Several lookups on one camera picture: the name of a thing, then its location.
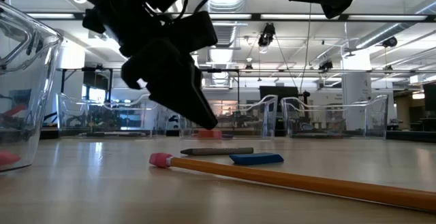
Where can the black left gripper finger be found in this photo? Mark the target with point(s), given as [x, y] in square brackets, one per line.
[177, 88]
[134, 72]

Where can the purple pen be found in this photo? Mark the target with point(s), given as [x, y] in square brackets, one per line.
[136, 133]

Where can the pink eraser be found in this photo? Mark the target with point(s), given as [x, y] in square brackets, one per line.
[217, 134]

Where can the blue eraser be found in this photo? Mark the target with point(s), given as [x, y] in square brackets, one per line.
[227, 136]
[255, 159]

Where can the green crayon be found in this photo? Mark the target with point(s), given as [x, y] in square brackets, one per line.
[310, 135]

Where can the orange pencil with pink eraser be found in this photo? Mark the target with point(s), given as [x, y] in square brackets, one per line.
[7, 158]
[306, 182]

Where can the clear plastic bin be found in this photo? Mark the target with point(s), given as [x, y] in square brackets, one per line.
[20, 115]
[259, 122]
[334, 122]
[112, 118]

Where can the black monitor screen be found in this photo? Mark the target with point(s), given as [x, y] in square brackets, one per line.
[279, 94]
[430, 96]

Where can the black gantry frame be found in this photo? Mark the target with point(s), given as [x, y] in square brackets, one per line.
[225, 70]
[85, 69]

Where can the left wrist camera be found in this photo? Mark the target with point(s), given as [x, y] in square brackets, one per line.
[194, 30]

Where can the black overhead rail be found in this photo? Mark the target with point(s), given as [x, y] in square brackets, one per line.
[255, 16]

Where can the black ceiling camera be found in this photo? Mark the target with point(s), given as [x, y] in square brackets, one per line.
[326, 65]
[266, 35]
[389, 42]

